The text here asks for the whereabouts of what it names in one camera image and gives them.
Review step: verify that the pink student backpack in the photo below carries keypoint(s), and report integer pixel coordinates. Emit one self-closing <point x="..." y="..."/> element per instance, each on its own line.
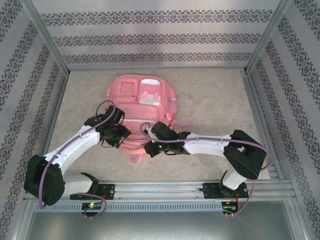
<point x="140" y="112"/>

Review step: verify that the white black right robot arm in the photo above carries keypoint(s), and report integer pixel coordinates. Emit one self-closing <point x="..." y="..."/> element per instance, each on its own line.
<point x="207" y="145"/>

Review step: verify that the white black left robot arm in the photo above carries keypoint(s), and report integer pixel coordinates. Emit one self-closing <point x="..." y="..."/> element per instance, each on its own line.
<point x="80" y="140"/>

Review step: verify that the grey metal panel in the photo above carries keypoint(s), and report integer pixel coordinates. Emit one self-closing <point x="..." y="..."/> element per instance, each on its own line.
<point x="160" y="227"/>

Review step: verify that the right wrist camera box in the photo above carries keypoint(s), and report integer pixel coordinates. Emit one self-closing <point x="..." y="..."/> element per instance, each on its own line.
<point x="151" y="133"/>

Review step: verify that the aluminium mounting rail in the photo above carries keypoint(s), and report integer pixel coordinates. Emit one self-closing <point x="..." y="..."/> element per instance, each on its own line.
<point x="160" y="190"/>

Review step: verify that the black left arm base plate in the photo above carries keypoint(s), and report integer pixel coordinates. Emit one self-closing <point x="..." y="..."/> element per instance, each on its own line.
<point x="108" y="191"/>

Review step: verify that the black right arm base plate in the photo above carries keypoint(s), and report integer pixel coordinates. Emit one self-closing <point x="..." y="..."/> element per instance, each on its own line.
<point x="211" y="191"/>

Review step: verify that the aluminium frame post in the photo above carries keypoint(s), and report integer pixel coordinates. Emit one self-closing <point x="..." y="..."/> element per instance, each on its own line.
<point x="267" y="37"/>
<point x="47" y="37"/>

